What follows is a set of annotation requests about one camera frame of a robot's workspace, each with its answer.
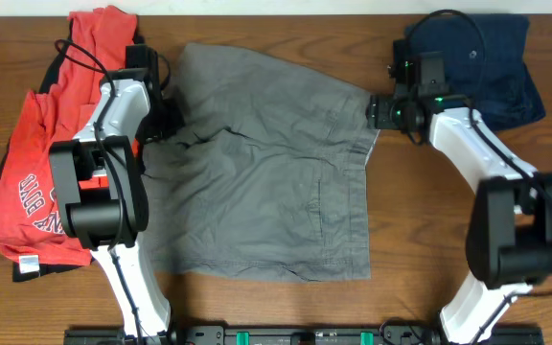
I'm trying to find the grey shorts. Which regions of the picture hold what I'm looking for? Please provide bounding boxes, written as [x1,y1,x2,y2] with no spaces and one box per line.
[143,43,378,282]

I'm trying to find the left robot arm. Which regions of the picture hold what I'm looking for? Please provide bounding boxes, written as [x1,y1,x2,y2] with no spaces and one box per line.
[49,44,184,344]

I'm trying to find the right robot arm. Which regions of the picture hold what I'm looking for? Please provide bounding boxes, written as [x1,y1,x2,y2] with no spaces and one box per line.
[366,52,552,344]

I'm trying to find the folded navy blue garment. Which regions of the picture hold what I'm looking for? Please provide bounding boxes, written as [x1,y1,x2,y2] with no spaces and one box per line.
[393,13,546,131]

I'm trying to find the red printed t-shirt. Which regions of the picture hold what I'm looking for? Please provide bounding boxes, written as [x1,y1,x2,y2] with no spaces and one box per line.
[0,5,143,267]

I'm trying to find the black garment under pile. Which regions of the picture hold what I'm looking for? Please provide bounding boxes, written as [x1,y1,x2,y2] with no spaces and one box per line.
[0,21,146,283]

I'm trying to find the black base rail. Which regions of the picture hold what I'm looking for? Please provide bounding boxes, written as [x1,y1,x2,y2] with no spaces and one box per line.
[63,324,545,345]

